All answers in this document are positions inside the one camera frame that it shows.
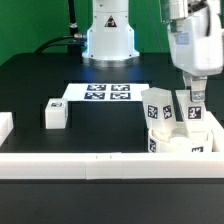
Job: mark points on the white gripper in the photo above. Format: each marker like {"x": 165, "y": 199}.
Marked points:
{"x": 196, "y": 47}

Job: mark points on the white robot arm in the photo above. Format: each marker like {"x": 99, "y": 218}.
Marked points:
{"x": 110, "y": 39}

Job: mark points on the white marker sheet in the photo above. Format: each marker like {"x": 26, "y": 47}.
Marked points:
{"x": 104, "y": 92}

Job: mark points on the white front fence bar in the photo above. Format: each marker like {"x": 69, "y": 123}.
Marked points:
{"x": 111, "y": 165}

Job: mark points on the white left fence bar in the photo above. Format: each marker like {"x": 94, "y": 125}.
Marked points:
{"x": 6, "y": 125}

